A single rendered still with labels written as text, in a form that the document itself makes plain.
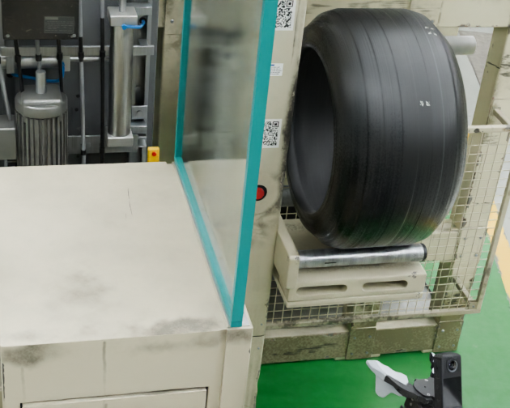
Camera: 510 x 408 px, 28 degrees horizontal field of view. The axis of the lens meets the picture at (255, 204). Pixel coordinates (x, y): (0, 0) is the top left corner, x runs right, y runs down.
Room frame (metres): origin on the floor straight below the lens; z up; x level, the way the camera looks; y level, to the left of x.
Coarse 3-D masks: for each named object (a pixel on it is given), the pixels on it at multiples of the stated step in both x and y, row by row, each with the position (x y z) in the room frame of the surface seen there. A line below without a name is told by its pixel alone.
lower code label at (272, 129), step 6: (270, 120) 2.07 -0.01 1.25; (276, 120) 2.07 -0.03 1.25; (264, 126) 2.07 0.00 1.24; (270, 126) 2.07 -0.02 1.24; (276, 126) 2.07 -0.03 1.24; (264, 132) 2.07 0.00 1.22; (270, 132) 2.07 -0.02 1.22; (276, 132) 2.07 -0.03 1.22; (264, 138) 2.07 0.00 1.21; (270, 138) 2.07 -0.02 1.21; (276, 138) 2.08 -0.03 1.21; (264, 144) 2.07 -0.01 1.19; (270, 144) 2.07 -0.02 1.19; (276, 144) 2.08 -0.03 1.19
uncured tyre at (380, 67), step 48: (336, 48) 2.12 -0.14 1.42; (384, 48) 2.10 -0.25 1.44; (432, 48) 2.14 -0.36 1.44; (336, 96) 2.04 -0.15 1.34; (384, 96) 2.01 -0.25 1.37; (432, 96) 2.04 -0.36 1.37; (336, 144) 2.00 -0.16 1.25; (384, 144) 1.95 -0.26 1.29; (432, 144) 1.98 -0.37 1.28; (336, 192) 1.97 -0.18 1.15; (384, 192) 1.94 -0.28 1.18; (432, 192) 1.97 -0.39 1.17; (336, 240) 2.00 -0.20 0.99; (384, 240) 2.01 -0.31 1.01
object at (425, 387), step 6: (432, 378) 1.45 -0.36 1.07; (414, 384) 1.43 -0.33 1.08; (420, 384) 1.43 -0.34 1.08; (426, 384) 1.43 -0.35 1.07; (432, 384) 1.44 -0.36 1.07; (420, 390) 1.41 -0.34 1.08; (426, 390) 1.41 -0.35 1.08; (432, 390) 1.42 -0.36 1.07; (420, 396) 1.40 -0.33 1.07; (426, 396) 1.40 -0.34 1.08; (432, 396) 1.40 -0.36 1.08; (408, 402) 1.43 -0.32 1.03; (414, 402) 1.42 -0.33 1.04; (420, 402) 1.40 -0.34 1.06; (426, 402) 1.39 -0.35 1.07; (432, 402) 1.39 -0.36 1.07
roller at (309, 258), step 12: (300, 252) 2.04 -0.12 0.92; (312, 252) 2.05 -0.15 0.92; (324, 252) 2.06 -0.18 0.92; (336, 252) 2.06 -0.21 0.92; (348, 252) 2.07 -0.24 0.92; (360, 252) 2.08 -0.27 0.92; (372, 252) 2.09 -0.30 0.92; (384, 252) 2.09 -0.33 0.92; (396, 252) 2.10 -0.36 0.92; (408, 252) 2.11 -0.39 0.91; (420, 252) 2.12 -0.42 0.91; (300, 264) 2.02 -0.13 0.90; (312, 264) 2.03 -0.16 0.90; (324, 264) 2.04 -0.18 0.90; (336, 264) 2.05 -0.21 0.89; (348, 264) 2.06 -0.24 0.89; (360, 264) 2.07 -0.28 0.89
